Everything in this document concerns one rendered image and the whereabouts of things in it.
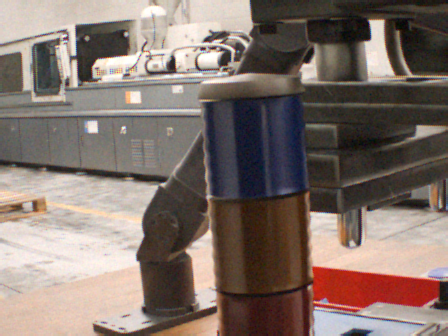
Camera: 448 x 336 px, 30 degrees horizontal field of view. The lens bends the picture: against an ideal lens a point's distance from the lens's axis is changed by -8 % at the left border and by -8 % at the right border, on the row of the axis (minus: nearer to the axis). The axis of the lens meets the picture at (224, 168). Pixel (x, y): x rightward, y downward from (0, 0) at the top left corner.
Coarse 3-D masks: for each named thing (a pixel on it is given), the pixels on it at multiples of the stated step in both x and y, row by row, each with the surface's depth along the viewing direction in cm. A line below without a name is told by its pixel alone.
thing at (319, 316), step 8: (320, 312) 71; (328, 312) 71; (320, 320) 69; (328, 320) 68; (336, 320) 68; (344, 320) 68; (352, 320) 68; (360, 320) 67; (368, 320) 67; (376, 320) 67; (320, 328) 67; (328, 328) 66; (336, 328) 66; (344, 328) 66; (352, 328) 66; (360, 328) 65; (368, 328) 65; (376, 328) 65; (384, 328) 64; (392, 328) 64; (400, 328) 64; (408, 328) 64; (416, 328) 63
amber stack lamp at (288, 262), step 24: (216, 216) 32; (240, 216) 31; (264, 216) 31; (288, 216) 31; (216, 240) 32; (240, 240) 31; (264, 240) 31; (288, 240) 31; (216, 264) 32; (240, 264) 31; (264, 264) 31; (288, 264) 31; (312, 264) 32; (240, 288) 31; (264, 288) 31; (288, 288) 31
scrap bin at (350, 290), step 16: (320, 272) 98; (336, 272) 96; (352, 272) 95; (368, 272) 93; (320, 288) 99; (336, 288) 97; (352, 288) 95; (368, 288) 93; (384, 288) 92; (400, 288) 90; (416, 288) 88; (432, 288) 87; (320, 304) 83; (336, 304) 97; (352, 304) 95; (368, 304) 94; (400, 304) 90; (416, 304) 89
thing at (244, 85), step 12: (204, 84) 31; (216, 84) 31; (228, 84) 30; (240, 84) 30; (252, 84) 30; (264, 84) 30; (276, 84) 30; (288, 84) 31; (300, 84) 31; (204, 96) 31; (216, 96) 31; (228, 96) 30; (240, 96) 30; (252, 96) 30; (264, 96) 30
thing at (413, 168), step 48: (336, 48) 58; (336, 96) 56; (384, 96) 53; (432, 96) 50; (336, 144) 55; (384, 144) 56; (432, 144) 60; (336, 192) 52; (384, 192) 56; (432, 192) 64
